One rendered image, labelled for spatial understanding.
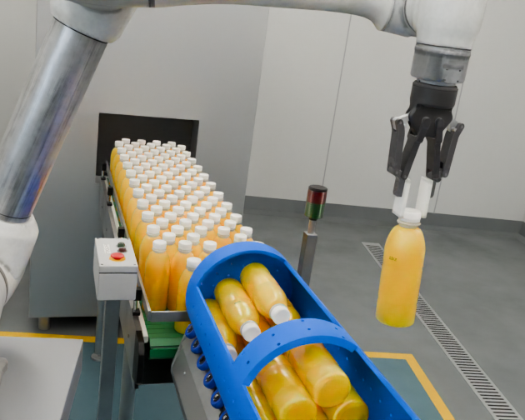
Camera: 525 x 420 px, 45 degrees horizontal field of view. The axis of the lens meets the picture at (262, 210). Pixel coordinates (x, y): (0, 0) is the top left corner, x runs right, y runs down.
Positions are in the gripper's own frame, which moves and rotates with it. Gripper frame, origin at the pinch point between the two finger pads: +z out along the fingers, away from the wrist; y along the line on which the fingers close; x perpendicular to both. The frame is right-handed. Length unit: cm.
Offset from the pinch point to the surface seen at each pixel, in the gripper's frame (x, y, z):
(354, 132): 426, 200, 74
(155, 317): 56, -34, 53
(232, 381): 1.7, -28.6, 36.8
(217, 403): 17, -26, 53
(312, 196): 86, 18, 28
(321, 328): 0.6, -13.1, 26.0
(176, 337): 57, -28, 60
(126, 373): 84, -38, 89
